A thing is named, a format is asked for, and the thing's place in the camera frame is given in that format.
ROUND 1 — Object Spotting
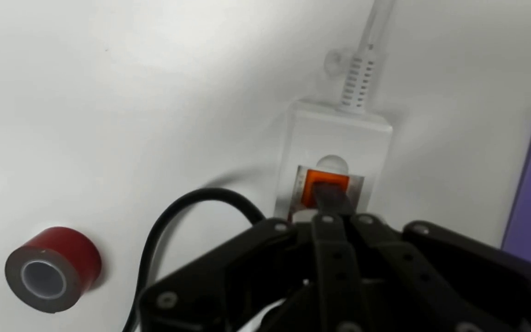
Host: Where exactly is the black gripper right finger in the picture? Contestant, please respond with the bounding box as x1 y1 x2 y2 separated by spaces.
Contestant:
333 183 531 332

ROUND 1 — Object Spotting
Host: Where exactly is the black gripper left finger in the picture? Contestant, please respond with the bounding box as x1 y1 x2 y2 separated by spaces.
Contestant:
138 183 364 332

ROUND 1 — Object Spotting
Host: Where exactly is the white adapter with orange switch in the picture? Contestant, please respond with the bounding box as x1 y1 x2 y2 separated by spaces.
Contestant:
272 99 396 228

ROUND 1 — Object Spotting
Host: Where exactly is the red tape roll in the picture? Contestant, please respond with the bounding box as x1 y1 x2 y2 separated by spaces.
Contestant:
3 226 103 316

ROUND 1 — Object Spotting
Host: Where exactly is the black cable on table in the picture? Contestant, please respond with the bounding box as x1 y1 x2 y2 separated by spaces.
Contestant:
121 187 267 332

